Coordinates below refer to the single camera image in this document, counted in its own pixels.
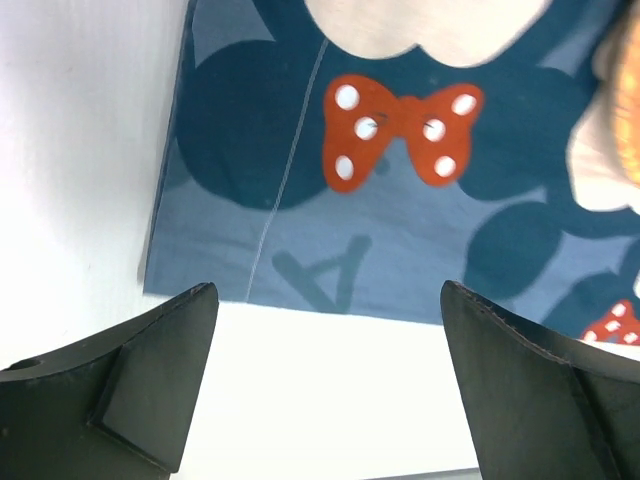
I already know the blue cartoon placemat cloth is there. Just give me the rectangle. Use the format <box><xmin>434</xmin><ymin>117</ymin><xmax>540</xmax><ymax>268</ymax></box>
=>
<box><xmin>143</xmin><ymin>1</ymin><xmax>639</xmax><ymax>345</ymax></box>

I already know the round woven orange plate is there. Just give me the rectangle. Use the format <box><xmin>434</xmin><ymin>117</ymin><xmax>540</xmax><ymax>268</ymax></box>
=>
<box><xmin>593</xmin><ymin>1</ymin><xmax>639</xmax><ymax>186</ymax></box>

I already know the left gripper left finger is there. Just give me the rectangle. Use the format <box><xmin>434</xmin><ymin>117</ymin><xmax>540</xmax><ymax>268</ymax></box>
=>
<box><xmin>1</xmin><ymin>283</ymin><xmax>219</xmax><ymax>473</ymax></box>

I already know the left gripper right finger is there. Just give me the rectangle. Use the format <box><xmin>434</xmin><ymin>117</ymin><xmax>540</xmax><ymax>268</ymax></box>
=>
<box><xmin>440</xmin><ymin>281</ymin><xmax>639</xmax><ymax>480</ymax></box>

